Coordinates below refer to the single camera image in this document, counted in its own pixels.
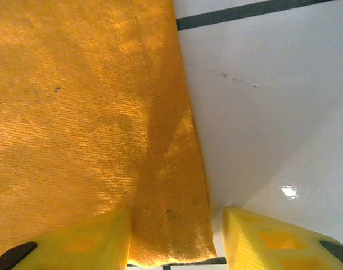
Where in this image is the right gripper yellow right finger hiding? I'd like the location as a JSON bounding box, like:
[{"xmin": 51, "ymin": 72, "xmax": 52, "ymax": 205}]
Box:
[{"xmin": 222, "ymin": 206, "xmax": 343, "ymax": 270}]

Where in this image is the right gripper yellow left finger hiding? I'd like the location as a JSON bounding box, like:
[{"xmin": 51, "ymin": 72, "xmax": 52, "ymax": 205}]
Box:
[{"xmin": 12, "ymin": 208, "xmax": 132, "ymax": 270}]

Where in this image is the orange t-shirt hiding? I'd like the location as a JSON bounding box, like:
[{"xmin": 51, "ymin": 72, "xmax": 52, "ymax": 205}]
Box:
[{"xmin": 0, "ymin": 0, "xmax": 218, "ymax": 267}]

